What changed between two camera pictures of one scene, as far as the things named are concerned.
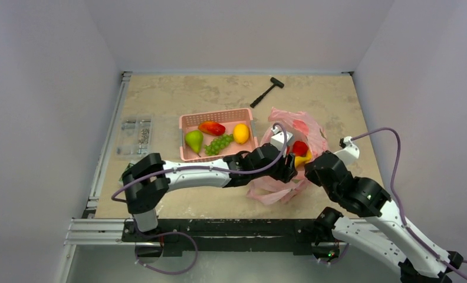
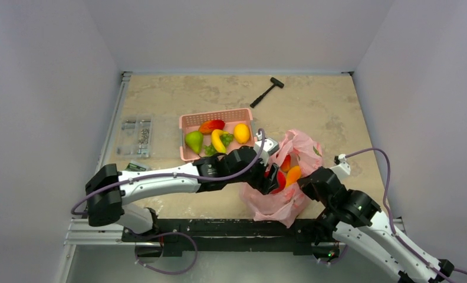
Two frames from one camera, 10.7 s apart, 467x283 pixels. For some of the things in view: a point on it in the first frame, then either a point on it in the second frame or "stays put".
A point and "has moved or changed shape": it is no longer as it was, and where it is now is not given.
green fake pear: [194, 140] stays put
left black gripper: [286, 170] -> [262, 183]
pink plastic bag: [303, 127] -> [295, 150]
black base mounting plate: [233, 236] stays put
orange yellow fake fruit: [299, 161] has moved or changed shape
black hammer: [275, 82] stays put
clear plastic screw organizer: [135, 135] stays put
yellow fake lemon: [240, 133] stays put
